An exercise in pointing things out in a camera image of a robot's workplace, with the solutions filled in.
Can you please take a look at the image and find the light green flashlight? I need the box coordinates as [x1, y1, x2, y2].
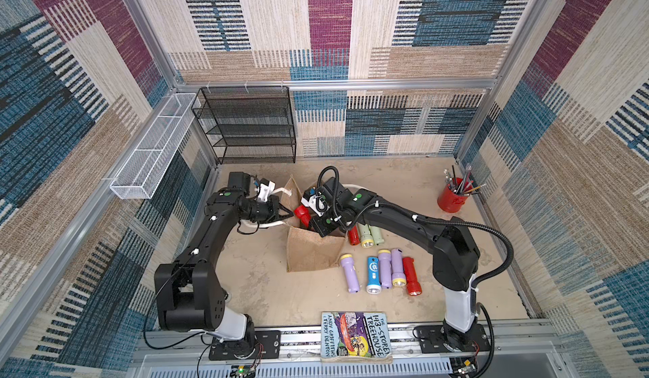
[369, 226, 385, 246]
[358, 224, 375, 248]

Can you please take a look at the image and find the black wire shelf rack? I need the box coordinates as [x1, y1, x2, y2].
[193, 86, 297, 165]

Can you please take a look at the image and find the red pencil cup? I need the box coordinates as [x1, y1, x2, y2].
[437, 177, 469, 213]

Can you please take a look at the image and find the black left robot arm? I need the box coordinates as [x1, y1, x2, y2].
[154, 172, 292, 346]

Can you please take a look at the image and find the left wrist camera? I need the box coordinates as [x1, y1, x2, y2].
[256, 178, 275, 202]

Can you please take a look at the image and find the burlap tote bag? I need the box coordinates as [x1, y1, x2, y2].
[237, 174, 363, 273]

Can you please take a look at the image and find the white mesh wall basket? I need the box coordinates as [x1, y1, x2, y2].
[110, 94, 196, 200]

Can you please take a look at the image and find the treehouse storey book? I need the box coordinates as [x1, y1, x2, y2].
[320, 311, 393, 364]

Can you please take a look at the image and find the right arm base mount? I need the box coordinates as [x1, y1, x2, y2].
[412, 322, 492, 354]

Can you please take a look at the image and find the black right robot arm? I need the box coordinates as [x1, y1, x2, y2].
[315, 177, 480, 351]

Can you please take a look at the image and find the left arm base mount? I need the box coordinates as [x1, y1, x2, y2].
[208, 330, 282, 361]

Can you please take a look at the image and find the purple flashlight lower row left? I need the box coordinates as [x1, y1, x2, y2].
[340, 254, 360, 294]

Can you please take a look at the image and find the blue flashlight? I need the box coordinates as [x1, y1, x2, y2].
[366, 256, 382, 295]

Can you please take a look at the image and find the red flashlight row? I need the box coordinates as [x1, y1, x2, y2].
[347, 226, 361, 246]
[293, 204, 311, 229]
[402, 256, 422, 296]

